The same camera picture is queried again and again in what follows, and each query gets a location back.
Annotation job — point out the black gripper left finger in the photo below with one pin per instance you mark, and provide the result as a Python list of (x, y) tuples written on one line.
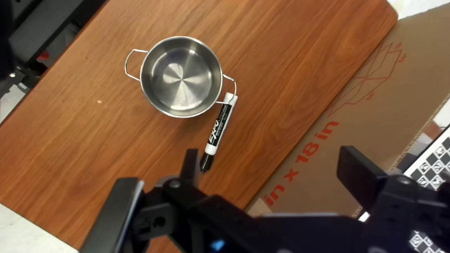
[(113, 215)]

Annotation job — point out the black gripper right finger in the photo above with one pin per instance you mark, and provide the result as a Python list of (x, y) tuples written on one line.
[(360, 176)]

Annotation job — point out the black white dry-erase marker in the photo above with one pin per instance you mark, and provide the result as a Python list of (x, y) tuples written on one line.
[(217, 128)]

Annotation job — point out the silver steel pot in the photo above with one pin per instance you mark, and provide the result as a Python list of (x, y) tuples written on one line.
[(180, 77)]

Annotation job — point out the brown cardboard backdrop panel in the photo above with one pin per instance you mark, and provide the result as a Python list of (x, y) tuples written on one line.
[(374, 117)]

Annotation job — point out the black white checkerboard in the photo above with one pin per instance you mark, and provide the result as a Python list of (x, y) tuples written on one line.
[(430, 162)]

